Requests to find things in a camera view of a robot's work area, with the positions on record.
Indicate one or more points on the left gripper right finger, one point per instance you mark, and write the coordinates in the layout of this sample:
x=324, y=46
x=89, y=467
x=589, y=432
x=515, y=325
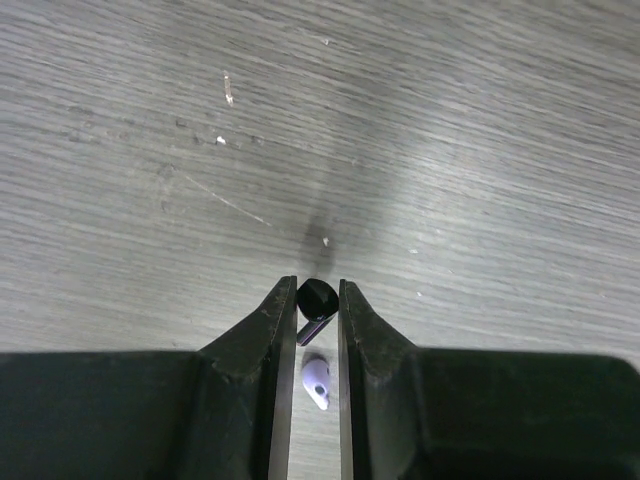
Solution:
x=411, y=412

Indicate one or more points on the black earbud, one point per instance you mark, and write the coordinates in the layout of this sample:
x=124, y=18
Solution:
x=318, y=302

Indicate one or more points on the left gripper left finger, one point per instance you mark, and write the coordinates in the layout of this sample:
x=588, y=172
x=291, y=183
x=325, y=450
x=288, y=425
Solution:
x=221, y=412

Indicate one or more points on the purple earbud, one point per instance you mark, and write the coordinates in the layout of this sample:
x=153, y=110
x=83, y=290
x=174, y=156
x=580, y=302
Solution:
x=316, y=380

